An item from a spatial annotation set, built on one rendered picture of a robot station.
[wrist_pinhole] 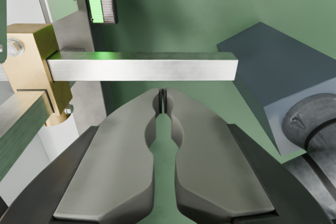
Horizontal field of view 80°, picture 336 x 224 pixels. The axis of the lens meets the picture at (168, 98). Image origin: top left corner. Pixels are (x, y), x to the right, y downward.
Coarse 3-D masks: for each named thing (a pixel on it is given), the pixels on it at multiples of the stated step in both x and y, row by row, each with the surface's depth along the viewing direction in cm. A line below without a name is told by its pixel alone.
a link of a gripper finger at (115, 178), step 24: (144, 96) 11; (120, 120) 9; (144, 120) 9; (96, 144) 8; (120, 144) 8; (144, 144) 8; (96, 168) 7; (120, 168) 7; (144, 168) 7; (72, 192) 6; (96, 192) 6; (120, 192) 6; (144, 192) 6; (72, 216) 6; (96, 216) 6; (120, 216) 6; (144, 216) 7
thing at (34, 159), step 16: (0, 96) 46; (32, 144) 58; (16, 160) 51; (32, 160) 58; (48, 160) 66; (16, 176) 51; (32, 176) 58; (0, 192) 46; (16, 192) 51; (0, 208) 46
